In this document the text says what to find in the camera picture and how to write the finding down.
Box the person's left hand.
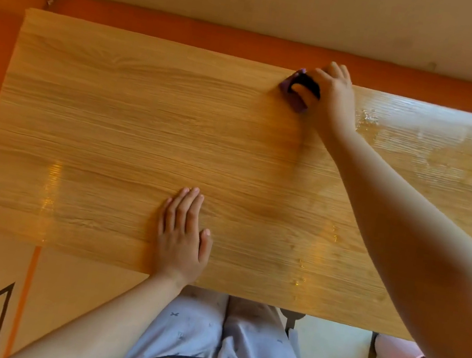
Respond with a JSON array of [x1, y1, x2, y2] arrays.
[[148, 182, 221, 291]]

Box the purple cleaning sponge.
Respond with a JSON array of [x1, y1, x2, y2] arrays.
[[275, 65, 325, 117]]

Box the person's left forearm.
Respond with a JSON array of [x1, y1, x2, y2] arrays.
[[7, 252, 186, 358]]

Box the light patterned trousers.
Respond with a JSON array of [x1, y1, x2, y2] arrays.
[[118, 277, 328, 358]]

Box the person's right hand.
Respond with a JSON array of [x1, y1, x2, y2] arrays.
[[283, 56, 367, 148]]

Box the person's right forearm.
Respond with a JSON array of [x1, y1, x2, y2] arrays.
[[289, 124, 472, 358]]

